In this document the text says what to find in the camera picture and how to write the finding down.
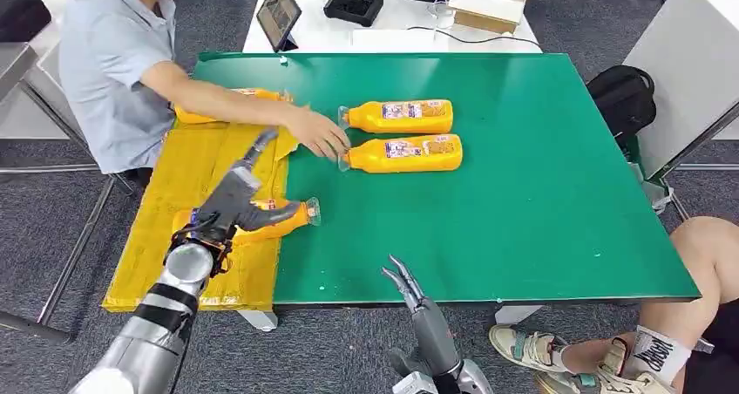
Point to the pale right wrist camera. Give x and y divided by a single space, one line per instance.
413 384

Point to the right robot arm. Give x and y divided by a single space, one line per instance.
476 380

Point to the person with bare leg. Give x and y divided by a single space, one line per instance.
693 299

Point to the black controller with antennas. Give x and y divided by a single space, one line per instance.
353 3

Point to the open cardboard box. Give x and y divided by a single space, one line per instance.
491 7

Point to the person's hand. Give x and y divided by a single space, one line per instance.
317 132

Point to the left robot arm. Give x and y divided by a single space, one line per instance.
150 345

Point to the black backpack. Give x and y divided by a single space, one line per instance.
620 105

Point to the pale grey side table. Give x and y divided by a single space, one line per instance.
687 62

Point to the grey metal frame table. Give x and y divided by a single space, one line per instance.
17 68

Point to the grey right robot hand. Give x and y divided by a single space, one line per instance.
433 333

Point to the black seat cushion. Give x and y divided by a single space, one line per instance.
20 13

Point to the white table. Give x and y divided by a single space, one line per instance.
323 36

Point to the black tablet on stand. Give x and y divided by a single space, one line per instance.
278 13

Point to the yellow plastic sheet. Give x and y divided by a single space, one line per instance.
150 195

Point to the white table leg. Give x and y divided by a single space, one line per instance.
260 320
517 313

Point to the orange drink bottle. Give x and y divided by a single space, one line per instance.
369 156
278 225
369 119
190 116

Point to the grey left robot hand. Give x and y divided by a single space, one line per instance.
231 198

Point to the person beside table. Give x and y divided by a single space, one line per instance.
109 62

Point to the green table mat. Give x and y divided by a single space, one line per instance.
519 206

